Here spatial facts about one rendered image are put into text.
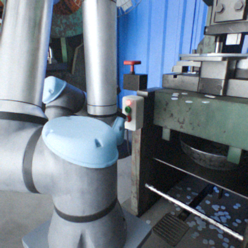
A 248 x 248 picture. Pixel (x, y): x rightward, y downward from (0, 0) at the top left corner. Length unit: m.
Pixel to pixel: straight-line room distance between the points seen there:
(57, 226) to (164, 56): 2.20
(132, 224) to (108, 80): 0.32
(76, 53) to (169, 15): 1.06
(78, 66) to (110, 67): 1.68
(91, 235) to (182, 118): 0.55
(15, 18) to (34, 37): 0.04
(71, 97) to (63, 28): 1.32
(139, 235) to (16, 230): 0.81
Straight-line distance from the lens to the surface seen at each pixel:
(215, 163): 0.90
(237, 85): 0.79
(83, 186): 0.31
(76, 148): 0.28
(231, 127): 0.72
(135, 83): 0.86
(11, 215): 1.26
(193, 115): 0.76
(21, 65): 0.39
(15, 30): 0.42
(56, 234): 0.39
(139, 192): 1.00
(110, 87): 0.46
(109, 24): 0.46
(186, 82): 0.85
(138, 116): 0.78
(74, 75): 2.11
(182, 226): 0.88
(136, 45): 2.66
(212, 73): 0.78
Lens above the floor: 0.79
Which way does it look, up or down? 20 degrees down
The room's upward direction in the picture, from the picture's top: straight up
